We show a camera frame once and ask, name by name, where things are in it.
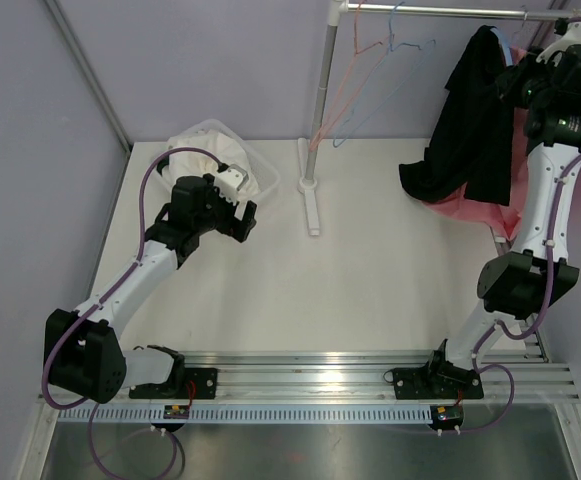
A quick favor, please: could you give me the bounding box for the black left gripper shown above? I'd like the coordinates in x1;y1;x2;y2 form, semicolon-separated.
194;174;256;242

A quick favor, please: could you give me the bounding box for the black t shirt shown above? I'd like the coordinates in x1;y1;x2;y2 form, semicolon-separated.
399;25;514;206

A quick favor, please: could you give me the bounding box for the white tank top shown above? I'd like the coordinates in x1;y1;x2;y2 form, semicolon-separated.
161;125;263;201

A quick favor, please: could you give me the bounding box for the pink wire hanger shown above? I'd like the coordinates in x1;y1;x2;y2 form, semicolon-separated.
308;1;394;154

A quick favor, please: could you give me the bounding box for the light blue hanger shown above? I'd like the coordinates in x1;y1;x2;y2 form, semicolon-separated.
326;14;437;148

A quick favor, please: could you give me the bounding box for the pink t shirt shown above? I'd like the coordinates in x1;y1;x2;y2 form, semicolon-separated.
422;44;536;241

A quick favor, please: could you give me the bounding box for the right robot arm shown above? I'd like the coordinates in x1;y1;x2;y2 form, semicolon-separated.
391;41;581;400

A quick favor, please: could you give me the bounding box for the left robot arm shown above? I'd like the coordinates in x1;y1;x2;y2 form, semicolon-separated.
42;165;257;404

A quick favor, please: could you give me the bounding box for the white plastic basket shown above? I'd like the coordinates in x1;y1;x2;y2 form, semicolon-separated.
155;119;280;208

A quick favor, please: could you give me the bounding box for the metal clothes rack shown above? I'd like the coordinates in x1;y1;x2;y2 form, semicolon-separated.
298;1;581;237

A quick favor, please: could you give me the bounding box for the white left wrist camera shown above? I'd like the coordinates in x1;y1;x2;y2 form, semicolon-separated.
214;164;249;205

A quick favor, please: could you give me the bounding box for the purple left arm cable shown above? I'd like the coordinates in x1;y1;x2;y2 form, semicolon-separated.
41;148;227;476

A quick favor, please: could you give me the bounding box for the aluminium corner frame post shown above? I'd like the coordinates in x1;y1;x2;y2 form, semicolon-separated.
40;0;133;156

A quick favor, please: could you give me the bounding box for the white slotted cable duct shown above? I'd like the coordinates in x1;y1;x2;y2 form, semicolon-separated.
59;403;432;425

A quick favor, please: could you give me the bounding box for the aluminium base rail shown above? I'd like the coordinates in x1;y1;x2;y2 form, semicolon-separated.
37;319;581;404

